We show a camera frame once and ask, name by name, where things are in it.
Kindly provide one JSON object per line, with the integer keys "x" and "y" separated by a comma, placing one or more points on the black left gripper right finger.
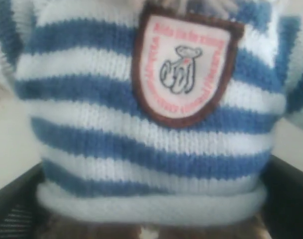
{"x": 283, "y": 211}

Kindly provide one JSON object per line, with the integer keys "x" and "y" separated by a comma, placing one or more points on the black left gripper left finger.
{"x": 18, "y": 205}

